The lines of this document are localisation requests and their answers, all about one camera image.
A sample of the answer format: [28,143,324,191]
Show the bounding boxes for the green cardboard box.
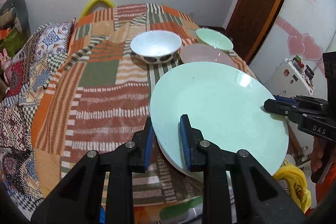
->
[1,28,27,57]

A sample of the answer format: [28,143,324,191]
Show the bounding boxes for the white plate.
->
[157,141,203,183]

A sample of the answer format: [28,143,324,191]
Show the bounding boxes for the mint green bowl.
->
[196,28,234,52]

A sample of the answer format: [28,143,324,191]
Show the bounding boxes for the pink bowl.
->
[179,43,237,68]

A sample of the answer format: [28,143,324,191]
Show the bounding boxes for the person's right hand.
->
[310,137,326,173]

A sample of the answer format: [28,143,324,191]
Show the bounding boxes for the patterned patchwork quilt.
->
[1,21,75,219]

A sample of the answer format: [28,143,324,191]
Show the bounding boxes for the white bowl black dots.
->
[130,30,182,64]

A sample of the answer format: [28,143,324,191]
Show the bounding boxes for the mint green plate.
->
[150,62,289,174]

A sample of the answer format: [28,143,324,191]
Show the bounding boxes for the pink bunny toy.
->
[1,48,13,85]

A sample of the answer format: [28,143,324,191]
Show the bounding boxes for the white small fridge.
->
[264,56,314,98]

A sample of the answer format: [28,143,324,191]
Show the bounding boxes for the orange green patchwork tablecloth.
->
[31,3,259,208]

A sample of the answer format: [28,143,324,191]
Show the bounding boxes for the grey plush toy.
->
[1,0,29,33]

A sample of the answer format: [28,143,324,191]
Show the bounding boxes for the yellow cloth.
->
[273,160,311,213]

